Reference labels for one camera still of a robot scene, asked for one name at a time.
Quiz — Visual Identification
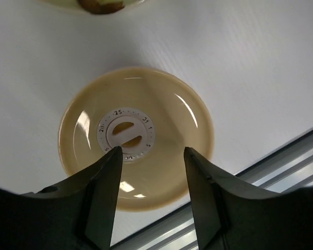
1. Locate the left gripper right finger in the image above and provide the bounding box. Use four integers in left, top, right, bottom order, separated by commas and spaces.
184, 147, 313, 249

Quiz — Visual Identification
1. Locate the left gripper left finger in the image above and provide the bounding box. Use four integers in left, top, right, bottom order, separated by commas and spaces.
0, 146, 123, 249

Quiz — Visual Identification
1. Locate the beige round lid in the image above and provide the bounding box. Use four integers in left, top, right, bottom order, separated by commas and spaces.
58, 67, 214, 211

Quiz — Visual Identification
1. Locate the dark brown shrimp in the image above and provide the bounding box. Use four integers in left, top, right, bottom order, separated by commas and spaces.
77, 0, 125, 15

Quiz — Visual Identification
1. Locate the cream round plate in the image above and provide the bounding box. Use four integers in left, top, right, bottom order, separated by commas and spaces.
44, 0, 145, 14

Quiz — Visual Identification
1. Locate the aluminium mounting rail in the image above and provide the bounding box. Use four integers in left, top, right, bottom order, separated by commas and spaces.
111, 130, 313, 249

